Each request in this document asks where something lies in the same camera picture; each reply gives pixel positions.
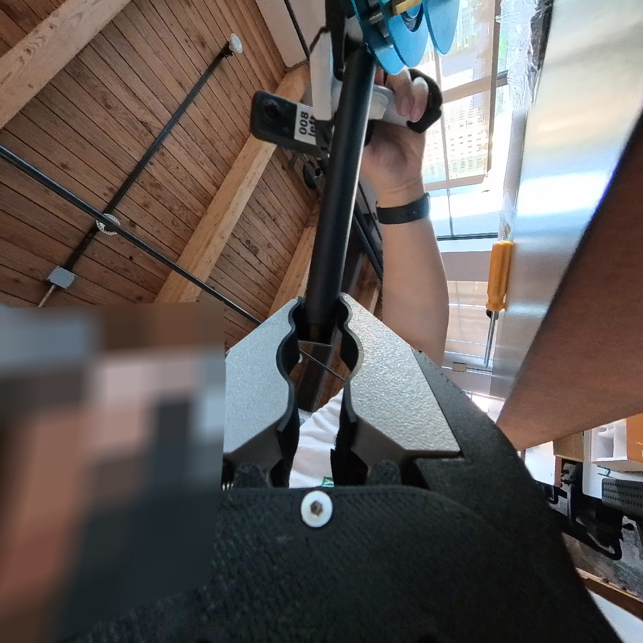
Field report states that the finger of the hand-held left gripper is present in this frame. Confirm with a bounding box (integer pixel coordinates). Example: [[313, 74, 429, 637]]
[[307, 25, 352, 122]]

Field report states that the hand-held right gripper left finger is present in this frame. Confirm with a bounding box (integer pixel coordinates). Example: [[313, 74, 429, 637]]
[[224, 297, 303, 468]]

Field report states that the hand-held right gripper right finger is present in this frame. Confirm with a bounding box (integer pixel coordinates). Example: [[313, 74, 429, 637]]
[[334, 294, 463, 470]]

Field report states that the blue toy robot base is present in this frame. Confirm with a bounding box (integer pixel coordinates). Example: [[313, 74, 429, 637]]
[[347, 0, 460, 71]]

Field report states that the black electric screwdriver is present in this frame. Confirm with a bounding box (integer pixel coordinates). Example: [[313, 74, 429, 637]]
[[300, 48, 377, 347]]

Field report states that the person's left forearm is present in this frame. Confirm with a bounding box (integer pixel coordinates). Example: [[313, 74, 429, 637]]
[[377, 193, 450, 373]]

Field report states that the person's left hand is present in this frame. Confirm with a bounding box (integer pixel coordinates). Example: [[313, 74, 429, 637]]
[[359, 65, 438, 208]]

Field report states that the black ceiling conduit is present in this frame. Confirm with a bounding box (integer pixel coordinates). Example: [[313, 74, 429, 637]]
[[38, 50, 237, 307]]

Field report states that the large window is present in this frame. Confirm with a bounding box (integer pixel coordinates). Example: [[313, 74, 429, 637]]
[[422, 0, 513, 398]]

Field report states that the black wristband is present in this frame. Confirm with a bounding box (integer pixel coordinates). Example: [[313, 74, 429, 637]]
[[376, 192, 432, 225]]

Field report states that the long black ceiling pipe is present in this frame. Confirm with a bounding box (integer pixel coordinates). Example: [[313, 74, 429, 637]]
[[0, 143, 264, 327]]

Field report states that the clear plastic bag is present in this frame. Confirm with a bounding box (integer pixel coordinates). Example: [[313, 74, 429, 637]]
[[505, 0, 551, 109]]

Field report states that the cardboard box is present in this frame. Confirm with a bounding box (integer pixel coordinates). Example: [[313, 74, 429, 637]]
[[625, 414, 643, 463]]

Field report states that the black perforated panel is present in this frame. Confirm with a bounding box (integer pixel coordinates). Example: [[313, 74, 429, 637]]
[[600, 477, 643, 509]]

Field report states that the yellow handled screwdriver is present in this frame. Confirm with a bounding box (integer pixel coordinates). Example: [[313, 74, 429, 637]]
[[483, 240, 513, 367]]

